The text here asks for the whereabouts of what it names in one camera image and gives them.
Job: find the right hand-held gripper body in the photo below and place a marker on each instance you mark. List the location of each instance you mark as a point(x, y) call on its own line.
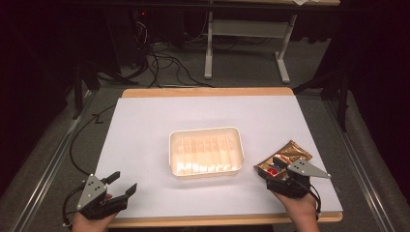
point(295, 180)

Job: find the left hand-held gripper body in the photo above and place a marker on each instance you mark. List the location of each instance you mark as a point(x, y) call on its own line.
point(93, 196)

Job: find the gold snack packet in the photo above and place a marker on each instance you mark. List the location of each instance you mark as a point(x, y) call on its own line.
point(288, 156)

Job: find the white plastic tray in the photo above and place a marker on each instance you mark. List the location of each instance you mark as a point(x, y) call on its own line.
point(206, 152)

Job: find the person's right hand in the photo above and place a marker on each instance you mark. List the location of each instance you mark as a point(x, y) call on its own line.
point(299, 206)

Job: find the white paper sheet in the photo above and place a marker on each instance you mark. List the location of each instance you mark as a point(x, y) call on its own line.
point(180, 129)

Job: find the black metal stand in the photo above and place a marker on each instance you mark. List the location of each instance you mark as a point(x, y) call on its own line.
point(335, 93)
point(83, 83)

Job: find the metal floor rail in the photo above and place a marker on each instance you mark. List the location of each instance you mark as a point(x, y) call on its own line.
point(48, 167)
point(361, 167)

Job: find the white metal desk frame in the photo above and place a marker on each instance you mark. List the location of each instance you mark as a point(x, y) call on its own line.
point(245, 32)

